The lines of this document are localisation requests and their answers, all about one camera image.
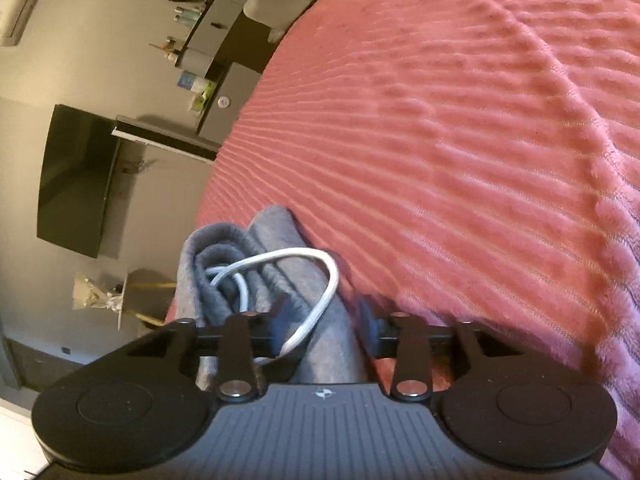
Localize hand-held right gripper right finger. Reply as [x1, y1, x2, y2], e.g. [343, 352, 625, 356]
[357, 299, 507, 404]

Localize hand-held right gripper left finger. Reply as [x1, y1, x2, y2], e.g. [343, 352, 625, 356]
[119, 293, 292, 404]

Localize grey pants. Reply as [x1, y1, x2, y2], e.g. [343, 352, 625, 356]
[165, 205, 372, 391]

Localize white drawstring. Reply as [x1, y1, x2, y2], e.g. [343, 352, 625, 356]
[205, 248, 341, 361]

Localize gold-legged side table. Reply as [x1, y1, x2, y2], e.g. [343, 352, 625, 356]
[117, 269, 179, 334]

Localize pale dried flowers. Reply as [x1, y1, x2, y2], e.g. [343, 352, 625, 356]
[72, 272, 124, 312]

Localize red ribbed blanket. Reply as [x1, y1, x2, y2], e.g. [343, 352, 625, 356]
[192, 0, 640, 480]

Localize grey cabinet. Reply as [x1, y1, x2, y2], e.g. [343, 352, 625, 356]
[197, 62, 264, 144]

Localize reed diffuser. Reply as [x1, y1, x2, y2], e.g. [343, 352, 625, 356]
[150, 36, 185, 65]

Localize grey vanity desk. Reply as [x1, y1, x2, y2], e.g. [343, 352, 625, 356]
[176, 0, 267, 77]

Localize black wall television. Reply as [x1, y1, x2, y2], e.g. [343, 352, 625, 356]
[37, 104, 121, 260]

